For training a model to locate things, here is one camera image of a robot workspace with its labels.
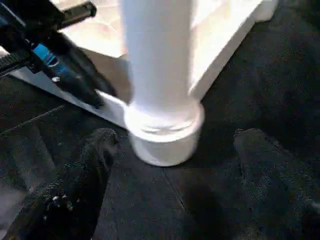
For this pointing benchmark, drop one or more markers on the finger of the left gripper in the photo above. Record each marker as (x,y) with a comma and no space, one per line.
(85,82)
(77,13)

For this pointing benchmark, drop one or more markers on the white plastic table leg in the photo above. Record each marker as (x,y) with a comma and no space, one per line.
(160,65)

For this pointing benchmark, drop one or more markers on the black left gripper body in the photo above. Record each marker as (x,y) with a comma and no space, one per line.
(35,40)

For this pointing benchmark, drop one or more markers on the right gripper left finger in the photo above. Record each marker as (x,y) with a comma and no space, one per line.
(70,195)

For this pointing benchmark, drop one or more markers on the white plastic table top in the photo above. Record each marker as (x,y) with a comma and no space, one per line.
(210,45)

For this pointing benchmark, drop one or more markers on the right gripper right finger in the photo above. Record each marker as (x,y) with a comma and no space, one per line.
(280,190)

